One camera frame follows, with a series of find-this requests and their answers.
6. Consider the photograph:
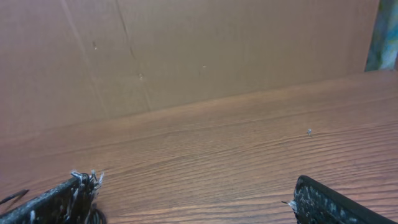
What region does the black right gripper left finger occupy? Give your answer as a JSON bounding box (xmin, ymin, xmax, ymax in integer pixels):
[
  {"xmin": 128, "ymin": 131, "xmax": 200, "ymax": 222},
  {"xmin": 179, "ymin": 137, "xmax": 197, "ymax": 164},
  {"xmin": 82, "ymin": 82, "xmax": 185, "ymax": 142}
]
[{"xmin": 1, "ymin": 170, "xmax": 104, "ymax": 224}]

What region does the brown cardboard back wall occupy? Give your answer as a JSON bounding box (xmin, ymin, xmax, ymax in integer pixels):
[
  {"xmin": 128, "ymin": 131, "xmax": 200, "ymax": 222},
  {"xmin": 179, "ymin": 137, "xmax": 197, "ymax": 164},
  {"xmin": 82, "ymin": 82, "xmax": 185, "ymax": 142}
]
[{"xmin": 1, "ymin": 0, "xmax": 379, "ymax": 136}]

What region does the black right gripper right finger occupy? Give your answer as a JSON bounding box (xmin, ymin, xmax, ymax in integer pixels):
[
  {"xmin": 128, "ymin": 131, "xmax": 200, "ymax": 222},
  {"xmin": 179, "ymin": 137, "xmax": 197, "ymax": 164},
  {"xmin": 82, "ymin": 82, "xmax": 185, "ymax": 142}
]
[{"xmin": 287, "ymin": 175, "xmax": 397, "ymax": 224}]

